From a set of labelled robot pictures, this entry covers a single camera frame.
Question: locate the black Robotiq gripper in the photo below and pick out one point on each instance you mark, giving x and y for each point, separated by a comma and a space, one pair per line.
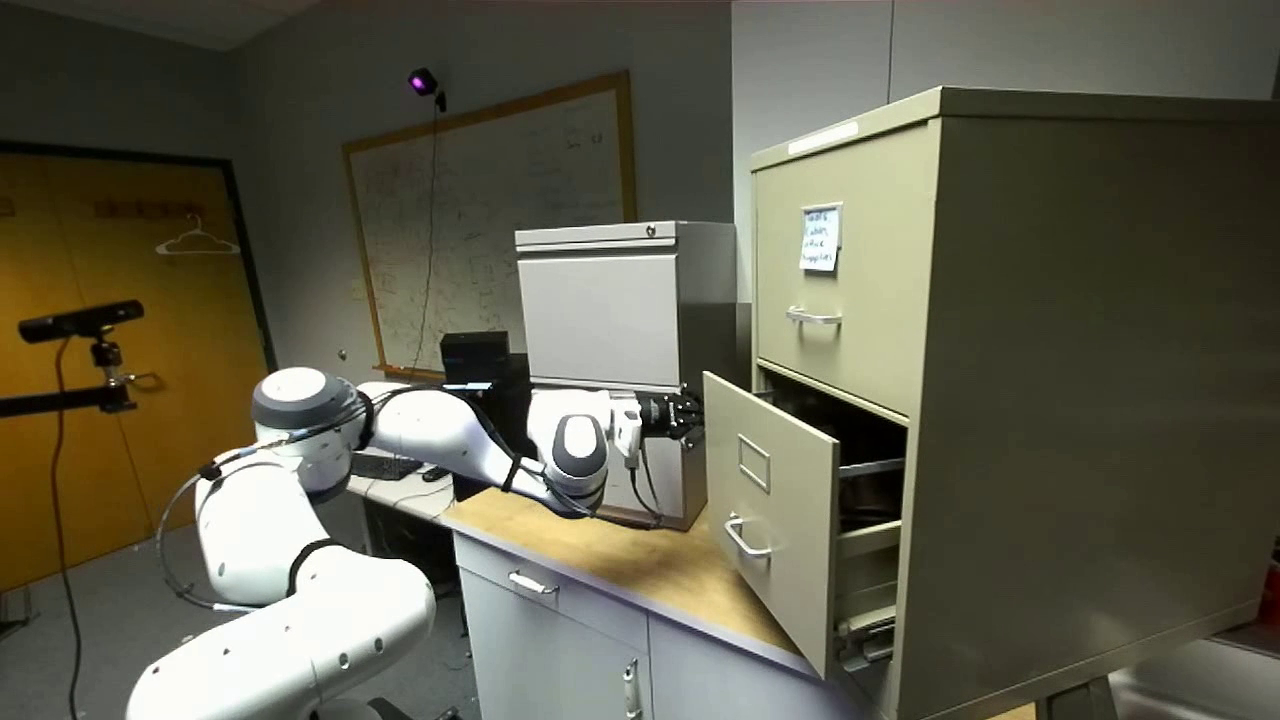
670, 412

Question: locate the beige unlabelled file drawer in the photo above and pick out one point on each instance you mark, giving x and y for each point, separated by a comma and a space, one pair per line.
766, 534

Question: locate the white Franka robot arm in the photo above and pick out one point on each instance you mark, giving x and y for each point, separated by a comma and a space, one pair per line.
332, 625

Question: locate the grey cabinet drawer front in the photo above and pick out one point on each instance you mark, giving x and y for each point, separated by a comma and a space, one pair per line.
585, 595

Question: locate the beige file drawer with label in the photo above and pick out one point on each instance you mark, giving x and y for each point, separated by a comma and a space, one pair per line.
867, 264

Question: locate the grey lateral file cabinet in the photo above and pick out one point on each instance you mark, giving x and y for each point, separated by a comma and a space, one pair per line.
602, 312

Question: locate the grey cabinet with wooden top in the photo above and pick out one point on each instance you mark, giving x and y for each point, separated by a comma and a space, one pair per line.
643, 561

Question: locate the black computer monitor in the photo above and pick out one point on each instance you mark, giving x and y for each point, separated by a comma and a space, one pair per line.
479, 360

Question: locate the white paper label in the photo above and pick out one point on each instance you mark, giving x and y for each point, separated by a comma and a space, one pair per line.
820, 242

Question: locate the white office desk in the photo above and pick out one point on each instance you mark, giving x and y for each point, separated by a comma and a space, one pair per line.
400, 499

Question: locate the beige metal filing cabinet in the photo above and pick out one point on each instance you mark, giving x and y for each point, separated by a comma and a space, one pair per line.
1093, 402

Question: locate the orange door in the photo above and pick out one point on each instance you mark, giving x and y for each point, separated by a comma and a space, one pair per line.
106, 454

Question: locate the whiteboard with wooden frame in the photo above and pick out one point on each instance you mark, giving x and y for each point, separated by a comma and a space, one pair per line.
504, 227

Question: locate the purple glowing camera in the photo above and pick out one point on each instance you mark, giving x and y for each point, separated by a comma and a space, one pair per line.
426, 81

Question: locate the black bar stereo camera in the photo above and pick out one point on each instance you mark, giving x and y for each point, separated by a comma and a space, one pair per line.
82, 323

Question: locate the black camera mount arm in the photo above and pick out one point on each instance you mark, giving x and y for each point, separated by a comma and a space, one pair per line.
60, 399

